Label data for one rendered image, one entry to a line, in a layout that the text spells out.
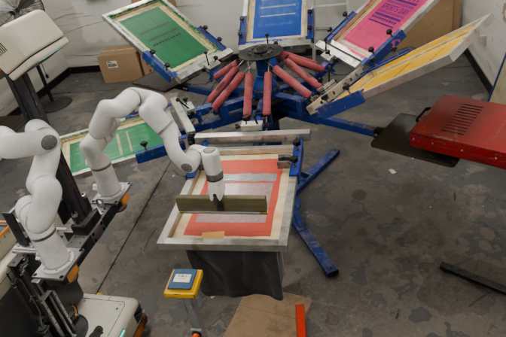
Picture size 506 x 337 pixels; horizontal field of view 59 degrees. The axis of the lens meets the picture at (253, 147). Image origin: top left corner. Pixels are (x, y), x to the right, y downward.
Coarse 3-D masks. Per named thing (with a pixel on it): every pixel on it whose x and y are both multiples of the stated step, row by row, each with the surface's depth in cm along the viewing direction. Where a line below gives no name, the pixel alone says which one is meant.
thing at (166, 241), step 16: (288, 192) 215; (176, 208) 216; (288, 208) 204; (176, 224) 211; (288, 224) 195; (160, 240) 199; (176, 240) 197; (192, 240) 196; (208, 240) 194; (224, 240) 193; (240, 240) 191; (256, 240) 190; (272, 240) 188; (288, 240) 190
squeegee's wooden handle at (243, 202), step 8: (176, 200) 198; (184, 200) 197; (192, 200) 196; (200, 200) 196; (208, 200) 195; (224, 200) 193; (232, 200) 192; (240, 200) 192; (248, 200) 191; (256, 200) 190; (264, 200) 189; (184, 208) 200; (192, 208) 199; (200, 208) 198; (208, 208) 198; (216, 208) 197; (224, 208) 196; (232, 208) 195; (240, 208) 194; (248, 208) 193; (256, 208) 193; (264, 208) 192
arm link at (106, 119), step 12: (120, 96) 178; (132, 96) 180; (96, 108) 181; (108, 108) 174; (120, 108) 174; (132, 108) 179; (96, 120) 183; (108, 120) 182; (96, 132) 186; (108, 132) 190
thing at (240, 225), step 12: (252, 168) 242; (264, 168) 240; (276, 168) 239; (276, 180) 230; (240, 192) 226; (252, 192) 224; (264, 192) 223; (276, 192) 222; (240, 216) 210; (252, 216) 209; (264, 216) 208; (228, 228) 204; (240, 228) 203; (252, 228) 202; (264, 228) 201
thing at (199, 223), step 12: (228, 168) 245; (240, 168) 244; (204, 192) 230; (228, 192) 227; (192, 216) 215; (204, 216) 214; (216, 216) 213; (228, 216) 211; (192, 228) 208; (204, 228) 207; (216, 228) 205
